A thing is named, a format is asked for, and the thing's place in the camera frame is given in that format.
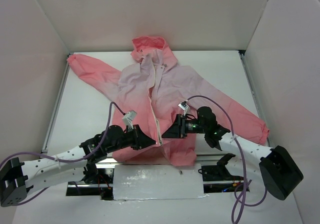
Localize front aluminium table rail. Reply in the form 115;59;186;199
98;153;226;167

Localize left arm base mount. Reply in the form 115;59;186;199
65;164;115;200

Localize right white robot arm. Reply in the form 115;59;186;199
162;107;303;200

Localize white foil tape patch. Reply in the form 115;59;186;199
113;164;205;200

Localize right aluminium table rail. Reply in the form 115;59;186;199
238;51;273;160

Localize aluminium table rail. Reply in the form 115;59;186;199
41;63;69;154
238;51;273;160
98;153;226;167

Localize pink hooded zip jacket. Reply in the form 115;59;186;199
67;37;268;161

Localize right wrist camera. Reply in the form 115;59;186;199
178;100;190;116

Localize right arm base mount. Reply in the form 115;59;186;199
198;153;243;193

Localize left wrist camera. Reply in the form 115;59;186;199
122;110;137;130

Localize left aluminium table rail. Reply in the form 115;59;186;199
41;63;69;154

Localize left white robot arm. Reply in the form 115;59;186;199
0;125;156;207

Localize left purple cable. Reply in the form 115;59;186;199
0;101;128;204

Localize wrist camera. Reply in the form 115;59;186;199
122;110;137;130
178;100;190;116

